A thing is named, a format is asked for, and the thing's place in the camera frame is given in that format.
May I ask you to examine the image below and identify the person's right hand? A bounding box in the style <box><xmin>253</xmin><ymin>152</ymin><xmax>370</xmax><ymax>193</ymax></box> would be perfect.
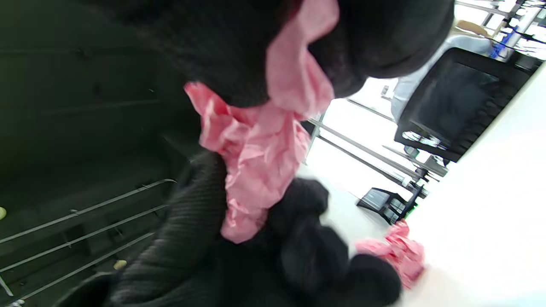
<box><xmin>85</xmin><ymin>0</ymin><xmax>455</xmax><ymax>108</ymax></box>

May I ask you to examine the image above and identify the person's left hand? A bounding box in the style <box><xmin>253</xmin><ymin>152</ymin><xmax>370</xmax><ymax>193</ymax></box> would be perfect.
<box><xmin>55</xmin><ymin>149</ymin><xmax>402</xmax><ymax>307</ymax></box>

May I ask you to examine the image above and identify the pink wrinkled paper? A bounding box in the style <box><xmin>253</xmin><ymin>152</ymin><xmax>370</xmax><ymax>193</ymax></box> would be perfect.
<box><xmin>355</xmin><ymin>220</ymin><xmax>426</xmax><ymax>290</ymax></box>
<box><xmin>183</xmin><ymin>0</ymin><xmax>340</xmax><ymax>244</ymax></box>

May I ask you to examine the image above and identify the white desk leg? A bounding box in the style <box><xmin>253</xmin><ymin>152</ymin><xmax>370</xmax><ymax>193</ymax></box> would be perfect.
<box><xmin>305</xmin><ymin>99</ymin><xmax>448</xmax><ymax>188</ymax></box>

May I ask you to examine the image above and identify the black mesh office chair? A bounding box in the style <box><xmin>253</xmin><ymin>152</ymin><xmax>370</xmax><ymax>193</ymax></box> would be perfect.
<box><xmin>393</xmin><ymin>47</ymin><xmax>544</xmax><ymax>163</ymax></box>

